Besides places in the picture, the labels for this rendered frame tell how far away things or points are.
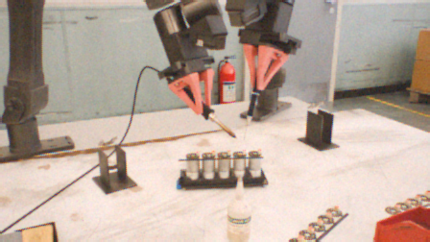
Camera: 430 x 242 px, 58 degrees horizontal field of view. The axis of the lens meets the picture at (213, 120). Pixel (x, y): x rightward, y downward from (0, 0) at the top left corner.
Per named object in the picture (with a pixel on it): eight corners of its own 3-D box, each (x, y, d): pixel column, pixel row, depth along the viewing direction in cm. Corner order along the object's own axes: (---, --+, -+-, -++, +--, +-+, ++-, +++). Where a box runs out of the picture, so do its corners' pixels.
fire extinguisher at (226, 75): (216, 113, 364) (216, 55, 347) (230, 111, 370) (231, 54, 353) (223, 118, 351) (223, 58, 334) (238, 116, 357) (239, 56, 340)
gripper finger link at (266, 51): (257, 89, 66) (271, 35, 65) (227, 83, 71) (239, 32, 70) (280, 94, 71) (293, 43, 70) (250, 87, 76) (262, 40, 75)
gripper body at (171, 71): (217, 63, 76) (203, 28, 76) (180, 71, 69) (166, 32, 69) (196, 75, 81) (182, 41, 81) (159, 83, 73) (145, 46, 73)
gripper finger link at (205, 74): (226, 104, 75) (209, 58, 75) (203, 112, 70) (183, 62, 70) (203, 113, 79) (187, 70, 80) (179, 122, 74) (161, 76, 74)
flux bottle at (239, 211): (225, 241, 56) (225, 179, 53) (229, 229, 59) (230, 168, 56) (248, 245, 55) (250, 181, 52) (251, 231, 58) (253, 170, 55)
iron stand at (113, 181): (128, 192, 77) (114, 145, 79) (141, 182, 70) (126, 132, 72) (98, 201, 74) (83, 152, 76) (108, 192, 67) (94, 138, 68)
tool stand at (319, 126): (322, 154, 96) (307, 112, 99) (348, 143, 87) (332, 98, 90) (302, 158, 93) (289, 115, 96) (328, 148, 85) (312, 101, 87)
